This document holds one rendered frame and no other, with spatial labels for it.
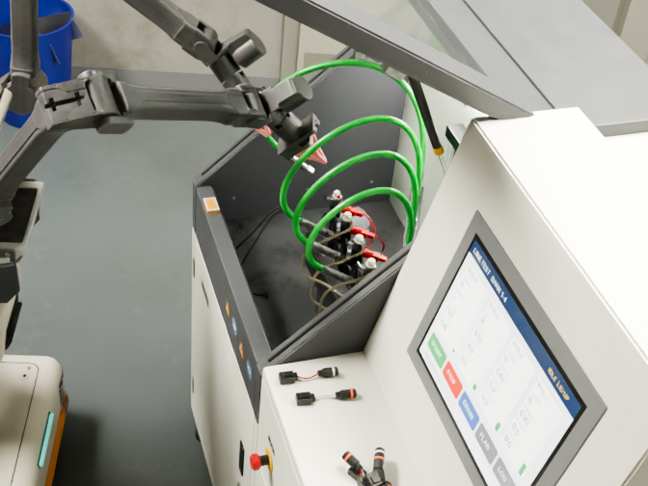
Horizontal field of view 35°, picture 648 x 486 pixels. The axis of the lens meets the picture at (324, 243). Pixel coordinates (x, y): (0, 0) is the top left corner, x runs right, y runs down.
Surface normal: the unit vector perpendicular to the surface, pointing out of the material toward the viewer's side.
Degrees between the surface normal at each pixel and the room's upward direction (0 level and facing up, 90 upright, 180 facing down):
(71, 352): 0
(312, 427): 0
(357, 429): 0
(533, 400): 76
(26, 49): 83
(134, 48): 90
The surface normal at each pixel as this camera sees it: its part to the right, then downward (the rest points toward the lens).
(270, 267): 0.09, -0.76
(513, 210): -0.90, -0.06
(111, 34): 0.04, 0.65
